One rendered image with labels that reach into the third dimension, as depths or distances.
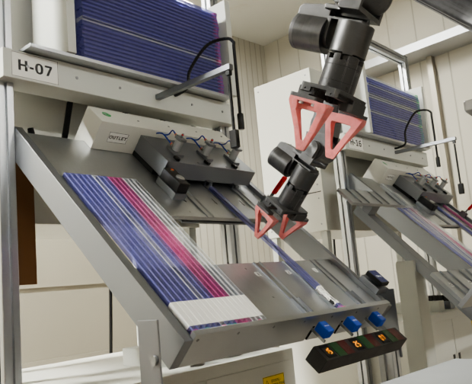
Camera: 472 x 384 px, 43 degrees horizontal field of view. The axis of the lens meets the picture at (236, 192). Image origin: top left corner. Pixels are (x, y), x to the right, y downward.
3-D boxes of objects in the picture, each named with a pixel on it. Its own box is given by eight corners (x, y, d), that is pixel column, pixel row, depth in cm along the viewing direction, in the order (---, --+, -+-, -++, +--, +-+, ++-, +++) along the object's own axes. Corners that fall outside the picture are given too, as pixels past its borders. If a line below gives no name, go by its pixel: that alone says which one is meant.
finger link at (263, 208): (241, 228, 143) (259, 196, 140) (260, 229, 149) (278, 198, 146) (259, 246, 139) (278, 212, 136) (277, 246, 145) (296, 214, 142)
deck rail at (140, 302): (178, 368, 98) (193, 340, 96) (169, 370, 96) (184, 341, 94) (14, 150, 139) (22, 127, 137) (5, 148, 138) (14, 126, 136)
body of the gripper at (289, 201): (263, 202, 142) (277, 176, 140) (288, 204, 150) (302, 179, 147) (279, 217, 138) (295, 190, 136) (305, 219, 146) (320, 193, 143)
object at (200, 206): (276, 233, 169) (285, 219, 167) (76, 232, 120) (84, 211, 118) (210, 172, 188) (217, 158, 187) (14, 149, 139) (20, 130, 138)
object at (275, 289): (377, 314, 147) (384, 304, 146) (180, 351, 98) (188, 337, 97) (324, 266, 158) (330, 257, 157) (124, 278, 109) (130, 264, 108)
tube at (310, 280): (343, 312, 132) (346, 308, 132) (339, 312, 131) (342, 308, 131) (212, 190, 162) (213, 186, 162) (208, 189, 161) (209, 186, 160)
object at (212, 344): (375, 325, 147) (390, 302, 144) (178, 368, 98) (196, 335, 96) (371, 321, 148) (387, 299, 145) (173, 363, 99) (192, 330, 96)
